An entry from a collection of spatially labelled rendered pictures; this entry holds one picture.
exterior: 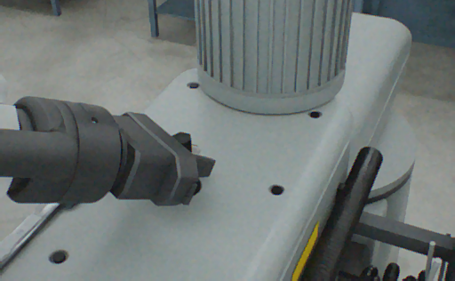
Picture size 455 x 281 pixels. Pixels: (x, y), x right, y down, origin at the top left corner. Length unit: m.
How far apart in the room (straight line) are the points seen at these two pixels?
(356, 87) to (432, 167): 2.76
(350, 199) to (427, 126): 3.40
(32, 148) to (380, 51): 0.86
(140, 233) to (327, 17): 0.32
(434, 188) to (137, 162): 3.20
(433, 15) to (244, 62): 4.38
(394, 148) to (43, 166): 0.92
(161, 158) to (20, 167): 0.15
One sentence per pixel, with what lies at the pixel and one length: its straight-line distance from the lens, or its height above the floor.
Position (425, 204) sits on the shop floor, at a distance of 3.53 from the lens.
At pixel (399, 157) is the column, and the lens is 1.24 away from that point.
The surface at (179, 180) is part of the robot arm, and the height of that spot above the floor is 1.96.
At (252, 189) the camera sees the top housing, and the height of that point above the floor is 1.89.
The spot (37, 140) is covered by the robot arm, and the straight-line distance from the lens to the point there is 0.44.
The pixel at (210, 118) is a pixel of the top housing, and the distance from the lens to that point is 0.73.
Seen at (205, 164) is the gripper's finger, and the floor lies 1.92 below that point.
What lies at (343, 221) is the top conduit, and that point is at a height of 1.81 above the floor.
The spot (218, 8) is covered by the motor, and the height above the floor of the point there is 2.02.
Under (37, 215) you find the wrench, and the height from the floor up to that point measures 1.90.
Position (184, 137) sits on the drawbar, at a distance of 0.60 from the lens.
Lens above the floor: 2.31
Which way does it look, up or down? 36 degrees down
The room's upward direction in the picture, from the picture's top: 1 degrees counter-clockwise
